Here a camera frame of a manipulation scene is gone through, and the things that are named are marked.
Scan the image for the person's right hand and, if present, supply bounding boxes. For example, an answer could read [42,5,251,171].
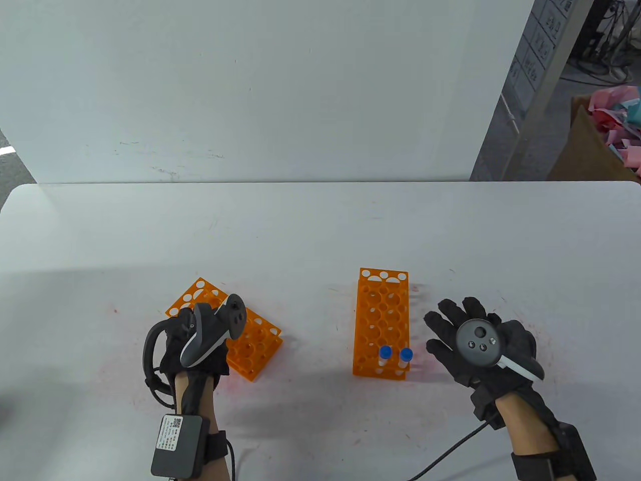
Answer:
[424,297,542,429]

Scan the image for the person's left hand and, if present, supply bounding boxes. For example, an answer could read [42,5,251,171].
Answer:
[158,307,231,397]

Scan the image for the orange test tube rack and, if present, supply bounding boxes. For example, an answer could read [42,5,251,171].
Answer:
[353,268,411,381]
[165,277,283,382]

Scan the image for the person's right forearm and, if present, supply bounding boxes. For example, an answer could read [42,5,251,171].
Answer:
[496,391,596,481]

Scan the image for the grey hand controller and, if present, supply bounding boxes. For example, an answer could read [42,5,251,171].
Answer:
[143,294,247,407]
[455,319,545,382]

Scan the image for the black labelled wrist module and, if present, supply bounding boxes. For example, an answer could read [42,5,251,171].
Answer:
[150,414,228,479]

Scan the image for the black plain wrist module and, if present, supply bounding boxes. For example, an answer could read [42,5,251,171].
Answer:
[511,422,597,481]

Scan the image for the brown cardboard box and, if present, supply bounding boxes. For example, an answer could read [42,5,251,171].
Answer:
[548,94,641,182]

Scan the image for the pink paper scraps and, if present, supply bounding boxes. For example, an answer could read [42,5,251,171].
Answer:
[588,84,641,176]

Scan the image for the white backdrop board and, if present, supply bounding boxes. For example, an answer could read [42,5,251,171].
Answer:
[0,0,536,183]

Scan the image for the grey partition panel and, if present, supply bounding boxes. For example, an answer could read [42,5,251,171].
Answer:
[470,0,574,182]

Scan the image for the thin white cable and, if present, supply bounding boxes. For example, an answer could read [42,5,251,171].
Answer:
[501,93,521,135]

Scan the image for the tangle of black cables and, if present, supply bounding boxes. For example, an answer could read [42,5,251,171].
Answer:
[571,0,641,83]

